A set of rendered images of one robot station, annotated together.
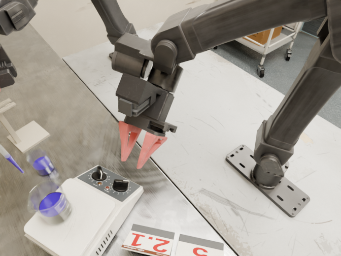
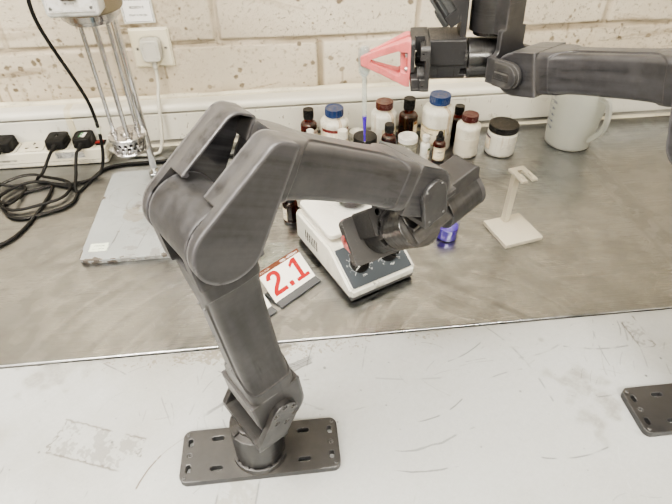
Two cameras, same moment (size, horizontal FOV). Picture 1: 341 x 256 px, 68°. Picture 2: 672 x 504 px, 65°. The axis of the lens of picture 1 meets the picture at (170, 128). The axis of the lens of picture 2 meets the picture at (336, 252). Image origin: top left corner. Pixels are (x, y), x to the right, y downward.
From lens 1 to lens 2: 76 cm
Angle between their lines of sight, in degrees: 78
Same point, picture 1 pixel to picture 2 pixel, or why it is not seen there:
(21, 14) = (504, 78)
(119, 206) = (330, 246)
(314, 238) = (146, 440)
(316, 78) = not seen: hidden behind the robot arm
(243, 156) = (316, 445)
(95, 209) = (335, 222)
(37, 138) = (501, 234)
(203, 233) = not seen: hidden behind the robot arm
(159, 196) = (334, 314)
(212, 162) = (341, 400)
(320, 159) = not seen: outside the picture
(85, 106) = (557, 295)
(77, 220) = (333, 210)
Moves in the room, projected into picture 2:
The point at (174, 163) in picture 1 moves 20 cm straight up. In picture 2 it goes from (371, 353) to (376, 253)
